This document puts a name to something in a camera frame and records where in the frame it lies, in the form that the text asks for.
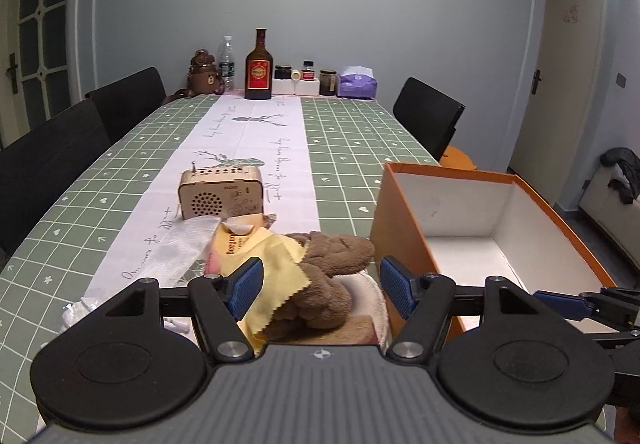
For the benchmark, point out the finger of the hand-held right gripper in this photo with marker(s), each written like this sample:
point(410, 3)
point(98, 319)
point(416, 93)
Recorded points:
point(562, 304)

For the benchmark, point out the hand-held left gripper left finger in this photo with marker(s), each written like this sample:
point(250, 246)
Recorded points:
point(247, 286)

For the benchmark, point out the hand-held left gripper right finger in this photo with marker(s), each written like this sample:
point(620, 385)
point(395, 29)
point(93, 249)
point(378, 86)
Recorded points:
point(400, 289)

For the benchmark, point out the pink towel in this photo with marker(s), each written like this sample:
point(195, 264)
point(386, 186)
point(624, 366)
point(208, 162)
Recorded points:
point(370, 294)

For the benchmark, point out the yellow cleaning cloth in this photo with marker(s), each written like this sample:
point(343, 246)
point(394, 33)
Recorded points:
point(272, 269)

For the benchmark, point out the orange cardboard box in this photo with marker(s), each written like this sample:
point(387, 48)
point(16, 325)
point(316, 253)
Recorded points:
point(400, 214)

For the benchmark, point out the brown fluffy cloth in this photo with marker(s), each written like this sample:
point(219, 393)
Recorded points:
point(330, 254)

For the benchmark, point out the white plastic wrap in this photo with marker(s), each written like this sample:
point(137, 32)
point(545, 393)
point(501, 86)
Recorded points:
point(170, 249)

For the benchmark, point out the cream sofa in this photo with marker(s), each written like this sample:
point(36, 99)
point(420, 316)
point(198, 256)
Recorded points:
point(610, 224)

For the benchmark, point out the wooden radio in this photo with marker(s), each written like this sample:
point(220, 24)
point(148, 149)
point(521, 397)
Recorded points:
point(220, 196)

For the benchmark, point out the orange plastic stool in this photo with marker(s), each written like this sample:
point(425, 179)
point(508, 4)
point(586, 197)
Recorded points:
point(460, 159)

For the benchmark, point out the white printed table runner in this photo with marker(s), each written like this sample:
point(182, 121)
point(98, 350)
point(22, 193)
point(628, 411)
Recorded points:
point(250, 139)

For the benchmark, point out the dark jacket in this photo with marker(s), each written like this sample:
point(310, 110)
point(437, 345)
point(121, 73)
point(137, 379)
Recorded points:
point(625, 169)

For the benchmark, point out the black chair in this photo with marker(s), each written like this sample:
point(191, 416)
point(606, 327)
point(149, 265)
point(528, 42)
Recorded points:
point(50, 164)
point(127, 104)
point(425, 117)

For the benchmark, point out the white box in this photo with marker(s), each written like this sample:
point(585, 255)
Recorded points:
point(295, 88)

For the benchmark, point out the purple tissue pack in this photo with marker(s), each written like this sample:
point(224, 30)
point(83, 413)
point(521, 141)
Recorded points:
point(357, 85)

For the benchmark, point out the brown liquor bottle red label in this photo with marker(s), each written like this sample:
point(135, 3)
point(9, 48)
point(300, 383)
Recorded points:
point(258, 74)

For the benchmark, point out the small black jar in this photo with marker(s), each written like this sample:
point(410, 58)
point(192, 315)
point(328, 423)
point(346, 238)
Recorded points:
point(282, 73)

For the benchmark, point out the small white roll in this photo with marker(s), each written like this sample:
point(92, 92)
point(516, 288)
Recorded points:
point(297, 75)

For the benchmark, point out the brown bear-shaped bottle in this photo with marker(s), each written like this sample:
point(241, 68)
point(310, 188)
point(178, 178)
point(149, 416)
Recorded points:
point(202, 74)

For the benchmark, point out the dark glass jar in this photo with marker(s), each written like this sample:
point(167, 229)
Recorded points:
point(327, 83)

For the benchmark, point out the small dark bottle red label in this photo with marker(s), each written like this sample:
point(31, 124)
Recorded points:
point(307, 72)

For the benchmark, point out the clear water bottle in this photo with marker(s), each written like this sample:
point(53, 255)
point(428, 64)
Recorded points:
point(226, 64)

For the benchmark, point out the cream door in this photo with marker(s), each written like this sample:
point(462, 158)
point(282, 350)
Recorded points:
point(560, 74)

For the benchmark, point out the glass panel door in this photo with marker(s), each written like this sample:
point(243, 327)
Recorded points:
point(40, 24)

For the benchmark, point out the wall light switch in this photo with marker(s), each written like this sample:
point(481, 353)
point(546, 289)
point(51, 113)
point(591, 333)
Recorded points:
point(621, 80)

